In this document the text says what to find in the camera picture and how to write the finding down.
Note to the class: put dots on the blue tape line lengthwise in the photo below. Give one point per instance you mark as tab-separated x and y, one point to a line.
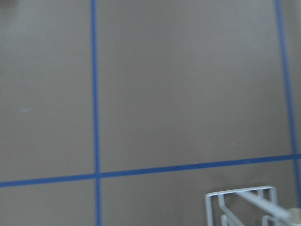
94	51

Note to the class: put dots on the blue tape line near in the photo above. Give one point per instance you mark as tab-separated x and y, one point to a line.
132	172

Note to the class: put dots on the blue tape line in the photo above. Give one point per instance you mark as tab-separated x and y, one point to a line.
288	95
132	172

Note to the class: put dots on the white wire cup holder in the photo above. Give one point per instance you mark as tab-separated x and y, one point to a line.
252	206

